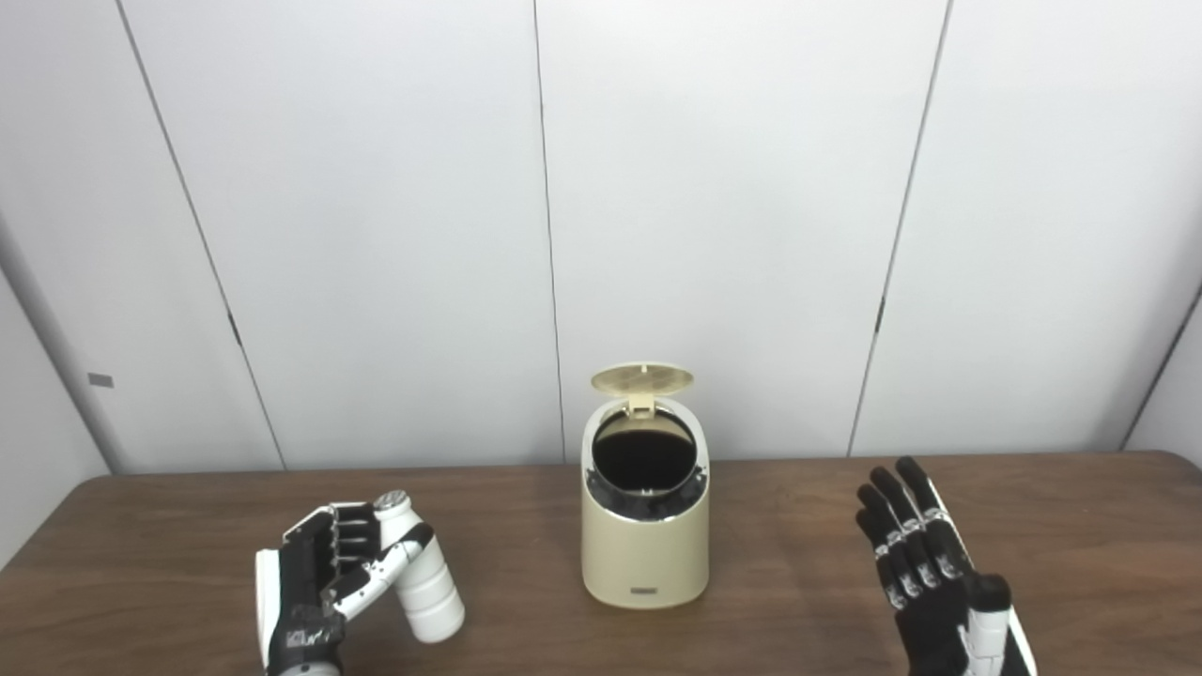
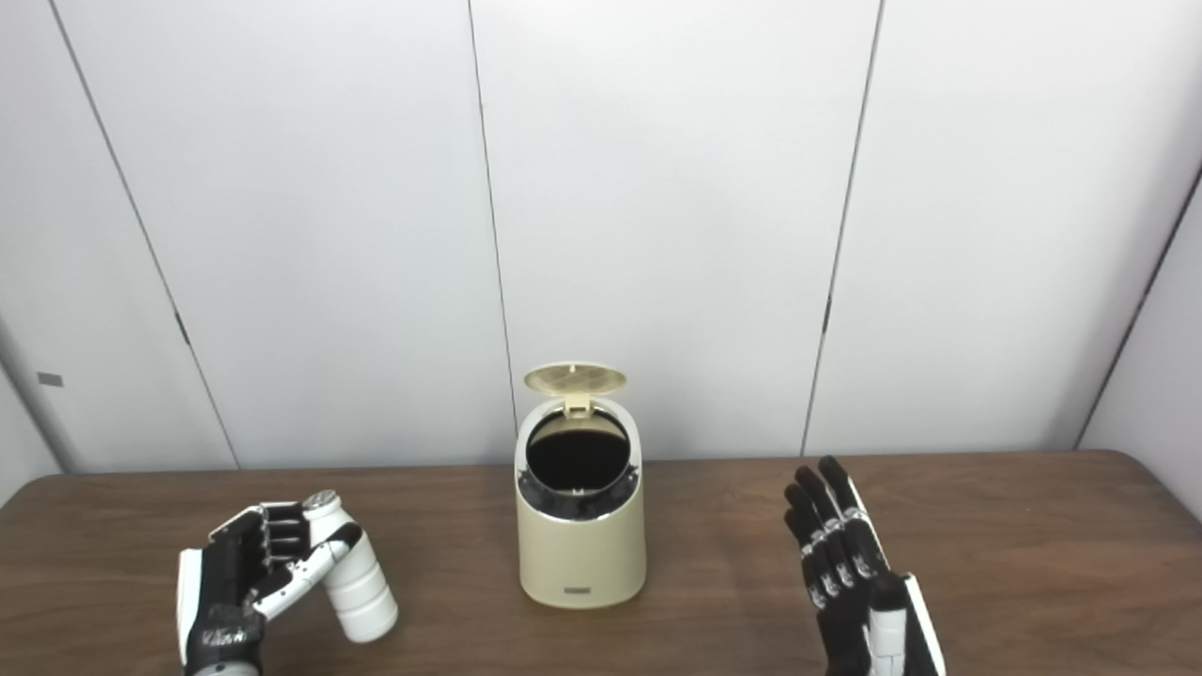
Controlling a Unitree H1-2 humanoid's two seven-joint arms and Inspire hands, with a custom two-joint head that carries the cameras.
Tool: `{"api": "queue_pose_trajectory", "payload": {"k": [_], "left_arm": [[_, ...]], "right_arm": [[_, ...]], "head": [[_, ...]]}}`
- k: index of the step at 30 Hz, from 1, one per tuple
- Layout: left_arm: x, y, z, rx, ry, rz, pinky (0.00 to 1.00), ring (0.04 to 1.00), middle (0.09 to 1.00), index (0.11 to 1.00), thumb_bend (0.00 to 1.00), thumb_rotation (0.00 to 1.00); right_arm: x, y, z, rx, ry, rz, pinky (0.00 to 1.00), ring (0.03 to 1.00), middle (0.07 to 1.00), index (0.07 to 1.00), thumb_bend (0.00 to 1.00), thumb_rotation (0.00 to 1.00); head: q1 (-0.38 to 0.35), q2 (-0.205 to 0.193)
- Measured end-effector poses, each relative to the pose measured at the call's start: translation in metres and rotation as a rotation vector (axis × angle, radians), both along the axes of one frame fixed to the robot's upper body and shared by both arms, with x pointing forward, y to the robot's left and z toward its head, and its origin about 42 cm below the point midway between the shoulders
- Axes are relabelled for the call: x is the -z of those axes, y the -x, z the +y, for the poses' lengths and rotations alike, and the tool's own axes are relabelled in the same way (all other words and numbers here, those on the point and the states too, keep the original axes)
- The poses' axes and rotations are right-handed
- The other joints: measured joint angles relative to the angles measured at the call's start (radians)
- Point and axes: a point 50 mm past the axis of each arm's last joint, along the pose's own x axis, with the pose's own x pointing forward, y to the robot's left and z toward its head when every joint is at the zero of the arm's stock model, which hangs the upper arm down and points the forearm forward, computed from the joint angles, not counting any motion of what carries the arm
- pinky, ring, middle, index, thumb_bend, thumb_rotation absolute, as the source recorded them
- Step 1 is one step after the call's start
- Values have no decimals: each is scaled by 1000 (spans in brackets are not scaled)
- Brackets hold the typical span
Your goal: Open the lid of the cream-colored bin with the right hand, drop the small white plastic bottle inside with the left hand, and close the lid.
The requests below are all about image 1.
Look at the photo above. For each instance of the small white plastic bottle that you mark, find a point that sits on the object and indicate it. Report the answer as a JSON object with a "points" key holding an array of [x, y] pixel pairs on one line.
{"points": [[432, 596]]}

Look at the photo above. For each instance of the round cream bin lid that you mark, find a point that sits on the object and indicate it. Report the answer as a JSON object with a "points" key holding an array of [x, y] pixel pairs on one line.
{"points": [[642, 379]]}

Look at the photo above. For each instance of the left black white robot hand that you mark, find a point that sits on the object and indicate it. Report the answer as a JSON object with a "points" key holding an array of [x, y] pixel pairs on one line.
{"points": [[300, 582]]}

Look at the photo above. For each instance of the cream-colored cylindrical bin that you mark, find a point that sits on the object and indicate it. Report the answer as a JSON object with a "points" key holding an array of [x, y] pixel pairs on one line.
{"points": [[645, 559]]}

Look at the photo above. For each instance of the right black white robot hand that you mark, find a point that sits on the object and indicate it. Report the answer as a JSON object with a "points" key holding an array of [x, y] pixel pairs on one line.
{"points": [[930, 620]]}

